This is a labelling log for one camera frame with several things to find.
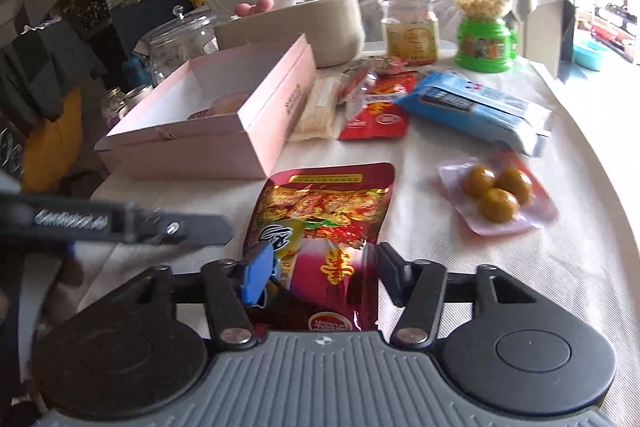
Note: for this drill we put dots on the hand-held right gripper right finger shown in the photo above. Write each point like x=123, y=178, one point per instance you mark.
x=395, y=274

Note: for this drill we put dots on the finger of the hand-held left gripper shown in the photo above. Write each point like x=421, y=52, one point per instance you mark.
x=195, y=227

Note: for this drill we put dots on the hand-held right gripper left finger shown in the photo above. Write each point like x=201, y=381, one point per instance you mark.
x=257, y=274

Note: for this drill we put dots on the pink cardboard box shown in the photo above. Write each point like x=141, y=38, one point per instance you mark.
x=210, y=147

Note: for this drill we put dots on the dark red snack pouch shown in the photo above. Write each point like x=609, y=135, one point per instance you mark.
x=320, y=207

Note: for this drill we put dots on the small red snack packet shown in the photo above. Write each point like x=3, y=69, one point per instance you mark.
x=372, y=122

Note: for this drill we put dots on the beige wafer packet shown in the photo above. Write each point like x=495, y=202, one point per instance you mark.
x=317, y=112

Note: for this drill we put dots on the blue snack package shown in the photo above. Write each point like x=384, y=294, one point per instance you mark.
x=475, y=107

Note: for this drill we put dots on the cartoon print snack packet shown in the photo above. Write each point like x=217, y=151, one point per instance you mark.
x=357, y=82

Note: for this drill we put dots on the person's left hand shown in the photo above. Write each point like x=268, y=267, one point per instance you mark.
x=70, y=274

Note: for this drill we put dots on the yellow chair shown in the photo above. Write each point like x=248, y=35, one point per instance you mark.
x=50, y=142

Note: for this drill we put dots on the round pastry packet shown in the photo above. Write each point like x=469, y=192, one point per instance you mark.
x=227, y=104

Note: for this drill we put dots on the small glass jar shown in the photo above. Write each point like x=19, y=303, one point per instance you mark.
x=112, y=104

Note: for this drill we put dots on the small metal tin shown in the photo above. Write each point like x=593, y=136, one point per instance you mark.
x=137, y=96

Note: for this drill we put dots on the dark cloth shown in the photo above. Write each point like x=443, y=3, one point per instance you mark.
x=45, y=62

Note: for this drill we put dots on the white tablecloth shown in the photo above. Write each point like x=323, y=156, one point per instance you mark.
x=575, y=267

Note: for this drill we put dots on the glass jar with lid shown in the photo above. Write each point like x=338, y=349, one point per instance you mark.
x=180, y=42

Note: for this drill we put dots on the shiny red snack packet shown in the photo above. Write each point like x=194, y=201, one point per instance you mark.
x=397, y=84

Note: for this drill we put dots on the pink toy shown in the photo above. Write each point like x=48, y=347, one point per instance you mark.
x=252, y=7

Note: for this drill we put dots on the green candy dispenser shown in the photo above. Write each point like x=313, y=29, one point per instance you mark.
x=482, y=42

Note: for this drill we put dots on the clear jar with red lid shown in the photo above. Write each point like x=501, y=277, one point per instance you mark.
x=407, y=7

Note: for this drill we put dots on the blue basin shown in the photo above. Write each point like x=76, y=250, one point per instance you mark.
x=590, y=54

